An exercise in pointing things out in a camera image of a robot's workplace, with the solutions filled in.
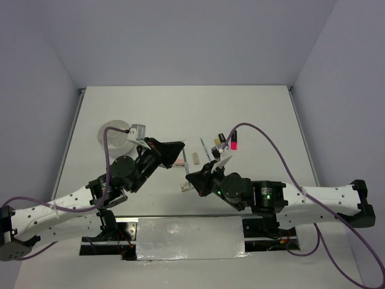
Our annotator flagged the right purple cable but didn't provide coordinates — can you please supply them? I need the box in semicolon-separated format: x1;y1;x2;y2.
221;122;385;287

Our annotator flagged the purple cable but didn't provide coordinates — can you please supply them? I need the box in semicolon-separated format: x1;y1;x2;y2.
0;126;129;259
221;122;385;287

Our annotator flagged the blue capped black highlighter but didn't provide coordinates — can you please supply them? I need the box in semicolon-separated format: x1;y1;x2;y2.
218;133;226;144

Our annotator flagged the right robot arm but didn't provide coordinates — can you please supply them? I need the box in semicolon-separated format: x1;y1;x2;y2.
186;162;375;235

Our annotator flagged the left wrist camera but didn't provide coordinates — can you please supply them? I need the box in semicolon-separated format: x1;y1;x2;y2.
126;124;147;147

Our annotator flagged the blue clear pen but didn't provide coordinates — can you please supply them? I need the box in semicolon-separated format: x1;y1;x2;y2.
200;138;211;162

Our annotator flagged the beige long eraser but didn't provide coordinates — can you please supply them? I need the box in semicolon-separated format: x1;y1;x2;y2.
192;152;200;165

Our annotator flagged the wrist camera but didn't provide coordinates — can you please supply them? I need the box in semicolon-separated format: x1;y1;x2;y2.
126;124;147;147
211;144;232;173

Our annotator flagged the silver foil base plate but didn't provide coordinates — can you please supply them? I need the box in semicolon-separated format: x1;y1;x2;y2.
136;216;247;261

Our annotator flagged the white round container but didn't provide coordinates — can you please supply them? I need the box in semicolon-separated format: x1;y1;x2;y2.
97;120;134;158

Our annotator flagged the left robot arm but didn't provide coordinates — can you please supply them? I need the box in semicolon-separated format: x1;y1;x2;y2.
1;138;185;261

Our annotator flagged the white staple box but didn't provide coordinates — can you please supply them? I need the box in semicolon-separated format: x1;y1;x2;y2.
180;182;192;192

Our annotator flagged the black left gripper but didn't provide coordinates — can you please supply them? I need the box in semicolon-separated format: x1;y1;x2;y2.
130;137;185;193

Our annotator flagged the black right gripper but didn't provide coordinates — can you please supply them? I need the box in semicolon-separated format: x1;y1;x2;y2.
186;159;225;200

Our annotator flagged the pink capped black highlighter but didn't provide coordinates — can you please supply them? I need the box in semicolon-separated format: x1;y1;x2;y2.
230;130;238;151

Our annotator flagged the black mounting rail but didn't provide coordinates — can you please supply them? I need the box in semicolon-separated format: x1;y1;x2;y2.
79;217;300;261

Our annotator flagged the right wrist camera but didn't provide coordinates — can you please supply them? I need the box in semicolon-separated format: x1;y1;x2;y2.
211;144;232;173

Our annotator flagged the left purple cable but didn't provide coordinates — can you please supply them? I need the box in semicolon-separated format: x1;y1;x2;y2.
0;126;129;259

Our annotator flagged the green clear pen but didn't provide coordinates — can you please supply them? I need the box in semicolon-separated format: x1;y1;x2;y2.
184;161;189;175

